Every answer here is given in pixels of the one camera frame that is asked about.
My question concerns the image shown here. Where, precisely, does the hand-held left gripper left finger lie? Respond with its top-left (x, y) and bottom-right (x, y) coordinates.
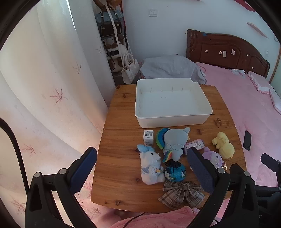
top-left (25, 147), bottom-right (97, 228)

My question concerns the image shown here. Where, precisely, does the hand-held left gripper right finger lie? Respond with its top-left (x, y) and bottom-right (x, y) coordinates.
top-left (187, 147), bottom-right (259, 228)

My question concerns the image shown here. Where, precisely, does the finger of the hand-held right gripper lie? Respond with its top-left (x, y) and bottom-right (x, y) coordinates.
top-left (260, 153), bottom-right (281, 174)

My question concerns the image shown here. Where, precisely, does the purple plush toy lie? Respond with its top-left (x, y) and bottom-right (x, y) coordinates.
top-left (190, 147), bottom-right (226, 172)

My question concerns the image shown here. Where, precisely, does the blue drawstring pouch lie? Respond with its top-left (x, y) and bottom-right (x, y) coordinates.
top-left (165, 160), bottom-right (187, 182)

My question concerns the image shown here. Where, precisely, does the plaid fabric bow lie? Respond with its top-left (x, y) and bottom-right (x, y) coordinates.
top-left (158, 181), bottom-right (205, 209)

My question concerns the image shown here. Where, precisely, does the yellow plush toy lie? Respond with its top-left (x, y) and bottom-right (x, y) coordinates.
top-left (212, 132), bottom-right (235, 159)

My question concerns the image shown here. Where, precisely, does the white bear plush blue bow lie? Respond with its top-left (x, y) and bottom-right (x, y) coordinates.
top-left (137, 144), bottom-right (166, 185)

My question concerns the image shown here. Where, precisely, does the white plastic storage bin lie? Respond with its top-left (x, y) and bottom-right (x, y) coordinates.
top-left (135, 78), bottom-right (213, 129)

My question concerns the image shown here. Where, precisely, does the pink card pack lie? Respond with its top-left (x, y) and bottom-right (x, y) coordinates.
top-left (184, 140), bottom-right (205, 156)

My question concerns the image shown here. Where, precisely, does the black smartphone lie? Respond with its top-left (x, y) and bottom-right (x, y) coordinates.
top-left (243, 130), bottom-right (252, 151)

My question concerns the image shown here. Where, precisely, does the blue pony plush rainbow mane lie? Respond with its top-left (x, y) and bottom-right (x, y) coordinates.
top-left (156, 127), bottom-right (190, 163)

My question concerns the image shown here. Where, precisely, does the small white cardboard box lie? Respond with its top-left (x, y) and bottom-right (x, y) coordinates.
top-left (143, 130), bottom-right (154, 146)

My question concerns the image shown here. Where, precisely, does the pink fleece garment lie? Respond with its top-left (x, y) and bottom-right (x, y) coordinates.
top-left (110, 206), bottom-right (218, 228)

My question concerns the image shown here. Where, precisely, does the pink pillow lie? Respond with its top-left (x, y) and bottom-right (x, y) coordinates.
top-left (248, 71), bottom-right (281, 114)

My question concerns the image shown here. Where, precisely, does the white floral curtain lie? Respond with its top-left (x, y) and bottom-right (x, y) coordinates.
top-left (0, 0), bottom-right (117, 222)

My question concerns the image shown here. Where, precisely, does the grey cloth bundle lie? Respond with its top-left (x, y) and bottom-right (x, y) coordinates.
top-left (140, 55), bottom-right (207, 85)

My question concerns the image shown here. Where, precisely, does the white handbag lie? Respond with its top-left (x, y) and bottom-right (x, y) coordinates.
top-left (121, 53), bottom-right (140, 84)

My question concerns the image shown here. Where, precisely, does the fluffy white and brown bag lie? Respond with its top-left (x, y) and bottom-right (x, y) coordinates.
top-left (104, 37), bottom-right (130, 73)

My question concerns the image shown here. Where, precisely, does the brown wooden headboard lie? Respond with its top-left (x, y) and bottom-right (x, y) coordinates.
top-left (185, 29), bottom-right (270, 84)

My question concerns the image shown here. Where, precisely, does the blue and brown hanging bag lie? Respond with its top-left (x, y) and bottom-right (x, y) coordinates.
top-left (95, 10), bottom-right (123, 38)

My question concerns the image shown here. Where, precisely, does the thin black cable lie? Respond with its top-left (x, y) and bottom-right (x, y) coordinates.
top-left (123, 212), bottom-right (145, 228)

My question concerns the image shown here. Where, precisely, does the thick black cable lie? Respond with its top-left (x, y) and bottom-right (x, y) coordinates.
top-left (0, 118), bottom-right (29, 191)

